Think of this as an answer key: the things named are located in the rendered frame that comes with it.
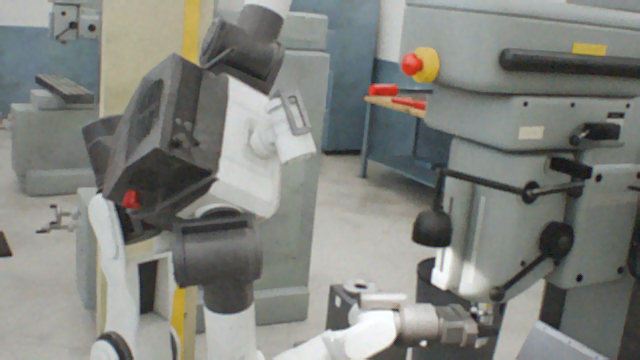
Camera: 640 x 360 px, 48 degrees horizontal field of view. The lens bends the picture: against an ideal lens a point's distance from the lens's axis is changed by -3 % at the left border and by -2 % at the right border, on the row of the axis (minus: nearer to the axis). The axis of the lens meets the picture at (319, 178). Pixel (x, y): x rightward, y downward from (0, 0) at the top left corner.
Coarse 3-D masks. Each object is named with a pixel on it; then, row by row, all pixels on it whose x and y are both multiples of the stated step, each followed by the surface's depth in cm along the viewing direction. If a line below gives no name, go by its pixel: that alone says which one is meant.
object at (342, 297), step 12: (336, 288) 185; (348, 288) 182; (360, 288) 186; (372, 288) 183; (336, 300) 183; (348, 300) 178; (336, 312) 183; (348, 312) 177; (336, 324) 183; (348, 324) 177; (396, 348) 173
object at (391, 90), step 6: (390, 84) 135; (372, 90) 132; (378, 90) 132; (384, 90) 133; (390, 90) 133; (396, 90) 134; (402, 90) 135; (408, 90) 136; (414, 90) 137; (420, 90) 137; (426, 90) 138; (432, 90) 139; (384, 96) 134; (390, 96) 134
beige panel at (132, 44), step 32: (128, 0) 265; (160, 0) 271; (192, 0) 277; (128, 32) 268; (160, 32) 274; (192, 32) 280; (128, 64) 271; (128, 96) 274; (128, 256) 291; (192, 288) 309; (192, 320) 313; (192, 352) 317
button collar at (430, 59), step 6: (420, 48) 123; (426, 48) 123; (420, 54) 124; (426, 54) 122; (432, 54) 122; (426, 60) 122; (432, 60) 122; (438, 60) 122; (426, 66) 122; (432, 66) 122; (438, 66) 122; (420, 72) 124; (426, 72) 122; (432, 72) 122; (414, 78) 125; (420, 78) 124; (426, 78) 123; (432, 78) 123
